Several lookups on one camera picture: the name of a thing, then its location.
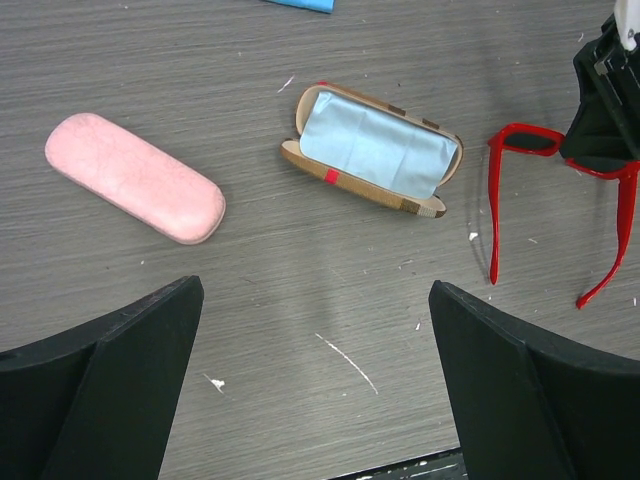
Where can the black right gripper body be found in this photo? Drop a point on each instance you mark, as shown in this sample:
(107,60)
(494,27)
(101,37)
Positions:
(615,73)

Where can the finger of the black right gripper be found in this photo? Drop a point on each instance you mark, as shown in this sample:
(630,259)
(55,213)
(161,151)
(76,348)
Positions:
(594,140)

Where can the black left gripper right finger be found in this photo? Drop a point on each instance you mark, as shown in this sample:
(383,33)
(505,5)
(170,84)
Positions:
(529,403)

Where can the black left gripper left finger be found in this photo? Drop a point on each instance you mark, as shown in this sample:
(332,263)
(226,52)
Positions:
(98,401)

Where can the red sunglasses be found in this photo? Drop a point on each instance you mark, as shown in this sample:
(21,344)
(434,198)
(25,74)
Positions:
(525,162)

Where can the brown striped glasses case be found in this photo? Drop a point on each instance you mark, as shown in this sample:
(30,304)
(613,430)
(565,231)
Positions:
(431,207)

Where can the light blue cloth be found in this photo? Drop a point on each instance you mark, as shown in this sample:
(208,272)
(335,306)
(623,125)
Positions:
(375,146)

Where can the pink glasses case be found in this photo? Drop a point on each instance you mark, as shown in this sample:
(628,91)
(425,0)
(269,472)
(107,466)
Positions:
(137,177)

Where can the blue cartoon print cloth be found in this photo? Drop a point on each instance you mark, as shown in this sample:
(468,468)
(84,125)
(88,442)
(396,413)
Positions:
(321,6)

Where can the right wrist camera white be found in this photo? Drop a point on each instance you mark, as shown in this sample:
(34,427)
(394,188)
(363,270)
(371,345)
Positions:
(627,20)

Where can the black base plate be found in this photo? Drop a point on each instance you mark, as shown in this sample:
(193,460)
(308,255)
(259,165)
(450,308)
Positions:
(448,464)

